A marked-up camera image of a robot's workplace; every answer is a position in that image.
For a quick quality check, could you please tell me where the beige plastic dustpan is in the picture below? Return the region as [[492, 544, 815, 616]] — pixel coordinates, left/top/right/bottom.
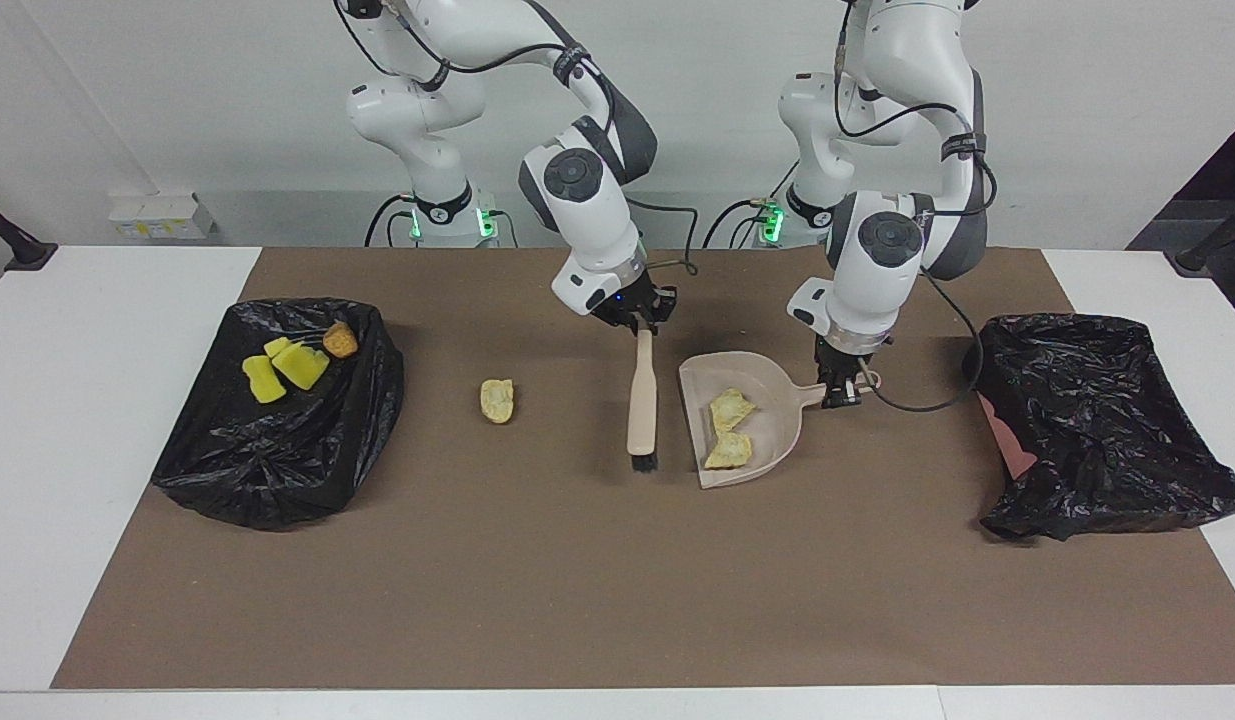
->
[[677, 351, 883, 490]]

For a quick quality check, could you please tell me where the beige hand brush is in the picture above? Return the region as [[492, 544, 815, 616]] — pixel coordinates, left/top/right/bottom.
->
[[626, 328, 661, 473]]

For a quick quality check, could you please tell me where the notched yellow sponge piece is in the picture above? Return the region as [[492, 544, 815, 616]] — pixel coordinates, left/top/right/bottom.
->
[[273, 343, 331, 391]]

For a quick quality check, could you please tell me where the pink bin with black bag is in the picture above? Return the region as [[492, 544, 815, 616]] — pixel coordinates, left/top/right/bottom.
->
[[962, 313, 1235, 542]]

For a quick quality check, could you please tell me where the brown table mat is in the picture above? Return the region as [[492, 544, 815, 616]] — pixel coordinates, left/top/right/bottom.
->
[[50, 247, 1235, 691]]

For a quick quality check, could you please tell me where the black stand foot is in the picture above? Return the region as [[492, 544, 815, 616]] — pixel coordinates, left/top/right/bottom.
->
[[1175, 198, 1235, 277], [0, 190, 58, 273]]

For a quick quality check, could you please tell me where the dark blue panel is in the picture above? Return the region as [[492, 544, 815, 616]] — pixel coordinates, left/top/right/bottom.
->
[[1125, 110, 1235, 336]]

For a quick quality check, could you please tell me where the left arm gripper cable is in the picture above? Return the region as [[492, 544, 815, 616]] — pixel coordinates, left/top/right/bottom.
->
[[832, 0, 1000, 414]]

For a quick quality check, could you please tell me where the arm gripper cable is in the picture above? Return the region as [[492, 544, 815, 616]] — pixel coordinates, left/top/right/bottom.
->
[[335, 0, 700, 278], [832, 0, 1000, 414]]

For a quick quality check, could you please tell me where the right arm gripper cable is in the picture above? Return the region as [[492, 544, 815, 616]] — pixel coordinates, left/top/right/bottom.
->
[[335, 0, 700, 278]]

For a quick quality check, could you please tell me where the left arm base cable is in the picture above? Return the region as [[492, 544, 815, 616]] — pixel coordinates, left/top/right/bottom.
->
[[702, 195, 778, 249]]

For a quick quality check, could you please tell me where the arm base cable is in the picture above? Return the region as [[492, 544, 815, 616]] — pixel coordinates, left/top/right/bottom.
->
[[702, 195, 778, 249], [365, 193, 418, 249]]

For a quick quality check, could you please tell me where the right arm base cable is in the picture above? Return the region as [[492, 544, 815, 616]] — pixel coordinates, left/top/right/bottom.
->
[[365, 193, 418, 249]]

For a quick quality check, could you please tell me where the white wall socket box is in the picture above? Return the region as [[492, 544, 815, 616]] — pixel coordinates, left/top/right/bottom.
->
[[108, 193, 216, 241]]

